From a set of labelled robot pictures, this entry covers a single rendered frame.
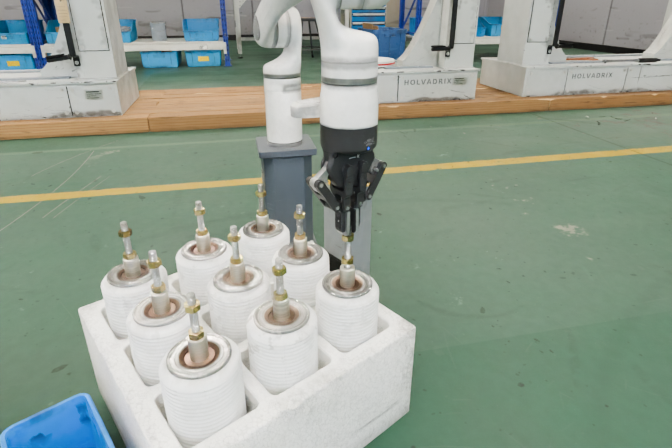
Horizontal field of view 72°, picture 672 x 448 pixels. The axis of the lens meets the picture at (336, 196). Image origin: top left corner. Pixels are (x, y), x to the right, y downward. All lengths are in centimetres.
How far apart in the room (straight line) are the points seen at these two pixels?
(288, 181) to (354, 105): 65
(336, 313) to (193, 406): 22
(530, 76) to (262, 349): 281
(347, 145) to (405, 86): 228
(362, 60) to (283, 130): 64
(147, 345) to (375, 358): 31
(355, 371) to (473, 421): 27
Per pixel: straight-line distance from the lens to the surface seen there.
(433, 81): 290
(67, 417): 82
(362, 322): 69
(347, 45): 55
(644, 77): 378
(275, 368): 64
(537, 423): 91
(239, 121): 261
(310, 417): 67
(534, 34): 326
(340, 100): 56
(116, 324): 80
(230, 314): 71
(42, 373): 107
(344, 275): 68
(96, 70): 279
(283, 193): 120
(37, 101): 283
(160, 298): 67
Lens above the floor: 64
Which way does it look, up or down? 23 degrees down
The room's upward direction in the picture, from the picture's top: straight up
